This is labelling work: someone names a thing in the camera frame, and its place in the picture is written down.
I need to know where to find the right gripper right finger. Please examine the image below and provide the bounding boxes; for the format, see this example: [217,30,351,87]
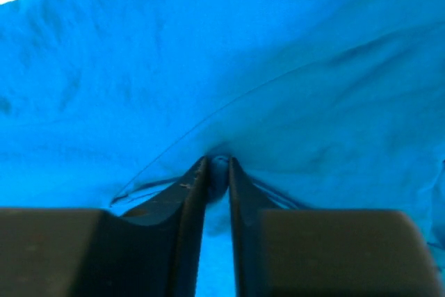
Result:
[229,157,281,296]

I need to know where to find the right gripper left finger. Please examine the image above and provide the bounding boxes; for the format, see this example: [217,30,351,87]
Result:
[122,157,209,296]

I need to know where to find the blue t shirt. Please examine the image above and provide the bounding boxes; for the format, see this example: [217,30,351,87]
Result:
[1,0,444,296]

